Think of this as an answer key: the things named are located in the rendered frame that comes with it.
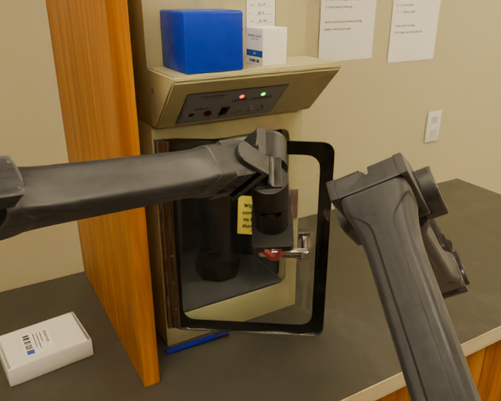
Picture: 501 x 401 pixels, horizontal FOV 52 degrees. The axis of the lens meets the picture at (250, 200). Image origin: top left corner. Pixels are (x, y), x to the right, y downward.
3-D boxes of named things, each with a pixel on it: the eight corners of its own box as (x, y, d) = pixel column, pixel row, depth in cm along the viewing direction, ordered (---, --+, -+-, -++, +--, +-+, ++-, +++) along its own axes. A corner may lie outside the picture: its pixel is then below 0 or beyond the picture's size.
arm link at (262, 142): (201, 188, 75) (238, 157, 69) (206, 132, 82) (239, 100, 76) (263, 219, 80) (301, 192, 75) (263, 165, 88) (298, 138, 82)
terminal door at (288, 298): (172, 326, 105) (159, 137, 90) (322, 334, 103) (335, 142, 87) (172, 328, 105) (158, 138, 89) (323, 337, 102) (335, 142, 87)
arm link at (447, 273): (342, 235, 55) (441, 199, 52) (328, 191, 58) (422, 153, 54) (421, 309, 90) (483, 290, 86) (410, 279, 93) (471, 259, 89)
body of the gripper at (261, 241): (253, 254, 82) (249, 227, 76) (253, 204, 88) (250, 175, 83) (293, 252, 82) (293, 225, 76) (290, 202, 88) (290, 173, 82)
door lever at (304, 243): (259, 247, 96) (260, 234, 95) (311, 248, 95) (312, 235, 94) (258, 260, 91) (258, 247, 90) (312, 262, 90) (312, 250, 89)
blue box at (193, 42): (162, 67, 86) (158, 9, 82) (216, 62, 90) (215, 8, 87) (186, 75, 78) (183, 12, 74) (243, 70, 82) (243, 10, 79)
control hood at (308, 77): (149, 126, 89) (145, 67, 85) (303, 106, 104) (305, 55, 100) (174, 142, 80) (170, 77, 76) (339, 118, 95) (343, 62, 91)
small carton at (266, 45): (246, 63, 90) (246, 26, 88) (269, 60, 93) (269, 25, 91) (262, 66, 86) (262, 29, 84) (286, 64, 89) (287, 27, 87)
